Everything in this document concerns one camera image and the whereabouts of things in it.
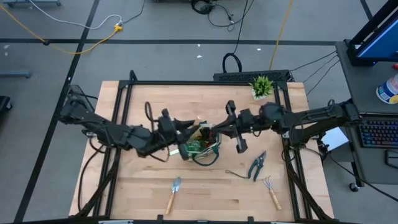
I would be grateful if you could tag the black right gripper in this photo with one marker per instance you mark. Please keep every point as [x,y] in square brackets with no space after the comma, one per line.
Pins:
[247,121]

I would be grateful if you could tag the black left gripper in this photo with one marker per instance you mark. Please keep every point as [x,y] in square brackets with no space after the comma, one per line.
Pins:
[166,130]

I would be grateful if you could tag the cream and green canvas bag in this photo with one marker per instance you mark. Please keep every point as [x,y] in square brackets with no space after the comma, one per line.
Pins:
[217,144]

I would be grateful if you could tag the green spray bottle white nozzle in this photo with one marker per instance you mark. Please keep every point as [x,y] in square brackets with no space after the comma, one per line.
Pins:
[194,146]

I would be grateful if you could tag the red garden gloves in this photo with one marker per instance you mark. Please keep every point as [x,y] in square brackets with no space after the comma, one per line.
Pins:
[206,137]

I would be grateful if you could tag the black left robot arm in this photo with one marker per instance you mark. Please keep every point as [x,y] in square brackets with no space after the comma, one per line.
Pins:
[109,130]

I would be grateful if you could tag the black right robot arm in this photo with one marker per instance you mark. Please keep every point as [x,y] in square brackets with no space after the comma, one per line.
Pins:
[311,119]

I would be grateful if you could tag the black perforated power box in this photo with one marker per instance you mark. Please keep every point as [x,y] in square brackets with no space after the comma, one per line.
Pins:
[242,76]

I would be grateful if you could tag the artificial plant white pot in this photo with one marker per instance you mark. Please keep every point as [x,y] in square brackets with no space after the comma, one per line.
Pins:
[262,86]

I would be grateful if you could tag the white paper sheet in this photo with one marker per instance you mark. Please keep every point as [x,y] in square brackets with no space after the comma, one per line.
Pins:
[337,140]

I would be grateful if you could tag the black mesh tray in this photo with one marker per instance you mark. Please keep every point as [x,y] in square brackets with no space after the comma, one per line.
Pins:
[76,93]

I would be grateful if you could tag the black desk caster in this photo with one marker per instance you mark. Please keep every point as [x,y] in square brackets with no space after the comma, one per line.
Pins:
[354,186]

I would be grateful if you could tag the black desk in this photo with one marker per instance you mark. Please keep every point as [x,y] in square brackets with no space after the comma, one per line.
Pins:
[360,87]

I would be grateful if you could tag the backlit keyboard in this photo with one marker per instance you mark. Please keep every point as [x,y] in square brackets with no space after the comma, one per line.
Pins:
[377,133]

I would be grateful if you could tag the white and blue canister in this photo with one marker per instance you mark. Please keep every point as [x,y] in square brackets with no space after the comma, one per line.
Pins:
[388,91]

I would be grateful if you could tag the computer monitor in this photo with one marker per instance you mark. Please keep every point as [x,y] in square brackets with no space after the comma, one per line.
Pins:
[379,43]

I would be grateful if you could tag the grey cart base bar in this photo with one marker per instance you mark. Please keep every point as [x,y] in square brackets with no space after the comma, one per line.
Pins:
[15,74]
[31,3]

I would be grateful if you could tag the black chair base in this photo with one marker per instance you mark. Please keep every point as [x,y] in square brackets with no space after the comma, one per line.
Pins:
[4,104]

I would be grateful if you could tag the black aluminium table frame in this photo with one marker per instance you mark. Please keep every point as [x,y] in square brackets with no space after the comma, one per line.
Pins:
[202,83]

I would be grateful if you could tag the black curved frame bracket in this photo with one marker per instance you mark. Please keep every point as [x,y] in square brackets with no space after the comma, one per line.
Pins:
[133,77]

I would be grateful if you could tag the black frame clamp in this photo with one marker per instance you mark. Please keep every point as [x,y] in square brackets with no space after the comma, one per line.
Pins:
[250,219]
[160,218]

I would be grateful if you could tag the silver aluminium bracket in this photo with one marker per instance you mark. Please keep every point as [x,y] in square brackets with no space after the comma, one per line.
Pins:
[115,222]

